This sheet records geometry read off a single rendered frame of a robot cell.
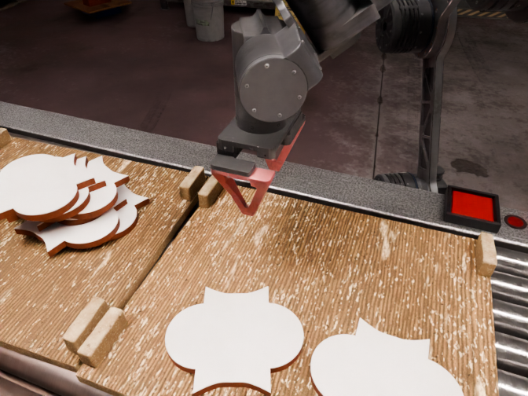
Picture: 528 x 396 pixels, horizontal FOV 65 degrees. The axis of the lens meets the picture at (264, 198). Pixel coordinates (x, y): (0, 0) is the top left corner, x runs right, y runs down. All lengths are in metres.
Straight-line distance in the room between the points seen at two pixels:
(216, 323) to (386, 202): 0.35
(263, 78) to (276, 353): 0.28
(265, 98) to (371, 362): 0.28
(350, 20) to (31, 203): 0.44
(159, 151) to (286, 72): 0.50
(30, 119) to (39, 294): 0.52
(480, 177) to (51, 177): 2.22
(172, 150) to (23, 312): 0.39
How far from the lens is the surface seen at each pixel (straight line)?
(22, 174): 0.67
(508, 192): 2.49
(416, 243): 0.61
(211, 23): 4.09
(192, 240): 0.59
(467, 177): 2.51
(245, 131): 0.46
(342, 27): 0.42
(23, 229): 0.65
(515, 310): 0.61
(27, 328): 0.56
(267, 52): 0.36
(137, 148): 0.84
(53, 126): 0.97
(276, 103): 0.36
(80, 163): 0.68
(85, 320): 0.50
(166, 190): 0.68
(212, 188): 0.63
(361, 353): 0.47
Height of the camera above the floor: 1.35
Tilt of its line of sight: 40 degrees down
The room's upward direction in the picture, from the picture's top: straight up
